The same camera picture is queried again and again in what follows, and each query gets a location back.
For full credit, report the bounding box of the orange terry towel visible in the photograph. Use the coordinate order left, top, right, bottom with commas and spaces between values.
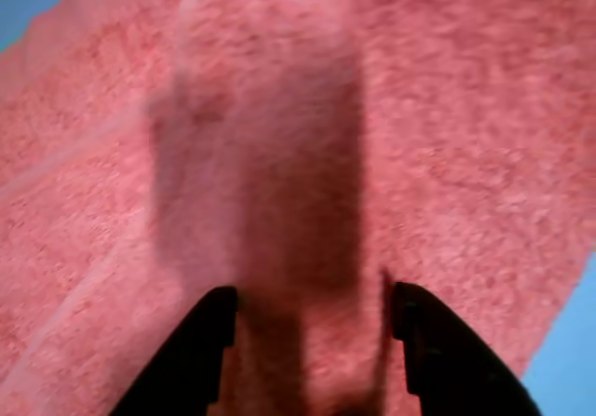
0, 0, 596, 416

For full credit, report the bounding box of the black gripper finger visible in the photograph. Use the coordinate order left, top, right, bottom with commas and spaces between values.
111, 285, 240, 416
391, 280, 545, 416

